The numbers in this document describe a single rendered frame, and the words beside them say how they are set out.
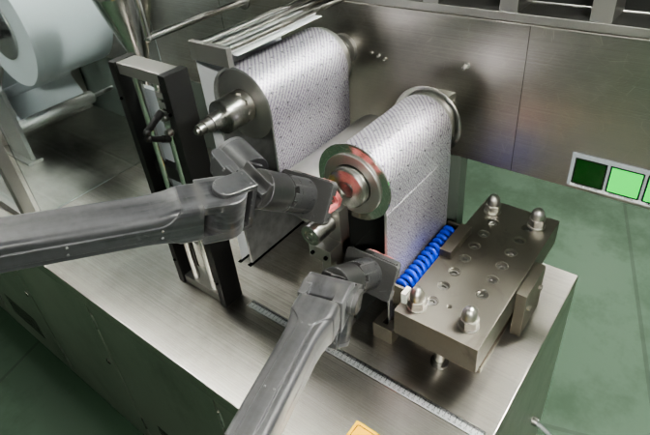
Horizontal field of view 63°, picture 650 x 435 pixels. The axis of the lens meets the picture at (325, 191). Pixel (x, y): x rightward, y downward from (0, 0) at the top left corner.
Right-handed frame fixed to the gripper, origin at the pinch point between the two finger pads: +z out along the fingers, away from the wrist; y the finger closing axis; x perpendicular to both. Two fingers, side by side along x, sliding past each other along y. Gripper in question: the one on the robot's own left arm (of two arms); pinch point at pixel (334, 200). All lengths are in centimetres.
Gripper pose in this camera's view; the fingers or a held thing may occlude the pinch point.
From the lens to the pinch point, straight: 89.4
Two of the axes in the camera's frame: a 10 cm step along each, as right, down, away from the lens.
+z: 5.5, 1.0, 8.3
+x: 2.6, -9.6, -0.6
